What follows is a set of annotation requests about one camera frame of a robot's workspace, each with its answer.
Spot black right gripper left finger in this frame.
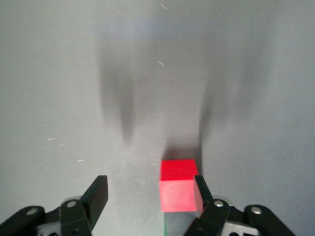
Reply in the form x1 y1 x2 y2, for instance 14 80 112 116
0 175 109 236

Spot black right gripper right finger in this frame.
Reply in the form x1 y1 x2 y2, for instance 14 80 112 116
184 175 296 236

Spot small red cube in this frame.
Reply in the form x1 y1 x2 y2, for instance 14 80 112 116
158 159 205 213

